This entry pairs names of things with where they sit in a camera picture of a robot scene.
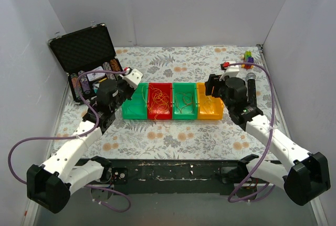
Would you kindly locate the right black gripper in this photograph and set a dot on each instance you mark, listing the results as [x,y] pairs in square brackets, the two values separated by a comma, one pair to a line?
[210,86]

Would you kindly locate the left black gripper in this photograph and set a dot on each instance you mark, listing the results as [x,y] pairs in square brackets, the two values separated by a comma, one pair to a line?
[126,86]

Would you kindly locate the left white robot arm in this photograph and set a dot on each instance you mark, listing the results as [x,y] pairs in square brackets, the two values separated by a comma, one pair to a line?
[52,183]

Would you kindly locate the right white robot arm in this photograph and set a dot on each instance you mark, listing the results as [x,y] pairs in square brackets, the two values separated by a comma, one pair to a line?
[301,174]

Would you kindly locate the left green bin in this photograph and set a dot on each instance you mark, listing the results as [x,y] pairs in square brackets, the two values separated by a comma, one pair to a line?
[136,108]

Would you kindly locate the green bin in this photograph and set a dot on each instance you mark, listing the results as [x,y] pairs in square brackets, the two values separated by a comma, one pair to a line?
[136,108]
[185,104]

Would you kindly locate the orange bin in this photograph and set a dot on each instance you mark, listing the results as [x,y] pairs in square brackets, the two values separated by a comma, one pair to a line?
[209,108]

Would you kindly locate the right green bin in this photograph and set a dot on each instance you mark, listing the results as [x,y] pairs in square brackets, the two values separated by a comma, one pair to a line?
[185,104]

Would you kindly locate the red bin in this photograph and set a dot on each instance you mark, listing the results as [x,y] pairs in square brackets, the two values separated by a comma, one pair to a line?
[159,105]

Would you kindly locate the black microphone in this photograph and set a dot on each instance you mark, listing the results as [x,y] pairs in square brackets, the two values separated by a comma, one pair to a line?
[251,88]

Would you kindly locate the colourful toy block figure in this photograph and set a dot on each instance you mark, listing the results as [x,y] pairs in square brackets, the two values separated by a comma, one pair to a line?
[248,60]

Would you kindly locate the floral table mat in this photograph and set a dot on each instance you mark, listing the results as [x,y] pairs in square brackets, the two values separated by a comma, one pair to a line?
[177,139]

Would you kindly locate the black poker chip case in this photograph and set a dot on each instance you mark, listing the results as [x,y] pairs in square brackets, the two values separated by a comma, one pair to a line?
[84,50]

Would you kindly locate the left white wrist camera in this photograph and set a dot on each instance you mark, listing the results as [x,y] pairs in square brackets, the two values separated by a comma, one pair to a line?
[132,77]

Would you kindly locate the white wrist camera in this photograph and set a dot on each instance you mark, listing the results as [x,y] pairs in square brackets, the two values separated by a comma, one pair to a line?
[132,77]
[230,70]

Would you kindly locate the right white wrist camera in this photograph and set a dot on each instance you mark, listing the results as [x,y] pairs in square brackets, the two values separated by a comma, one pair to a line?
[230,70]

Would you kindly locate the aluminium frame rail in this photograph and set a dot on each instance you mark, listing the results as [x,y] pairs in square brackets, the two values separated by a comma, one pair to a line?
[316,205]

